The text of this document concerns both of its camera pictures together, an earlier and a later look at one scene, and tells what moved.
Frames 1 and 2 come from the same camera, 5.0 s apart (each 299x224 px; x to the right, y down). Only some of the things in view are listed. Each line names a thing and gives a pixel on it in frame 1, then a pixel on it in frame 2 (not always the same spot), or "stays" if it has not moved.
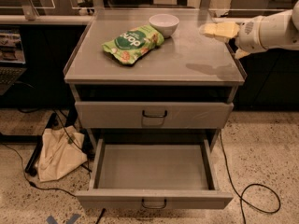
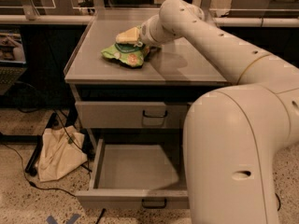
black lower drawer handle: x=142 y=203 stays
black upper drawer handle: x=154 y=116 stays
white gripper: x=250 y=36 -> x=145 y=32
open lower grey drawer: x=147 y=174 stays
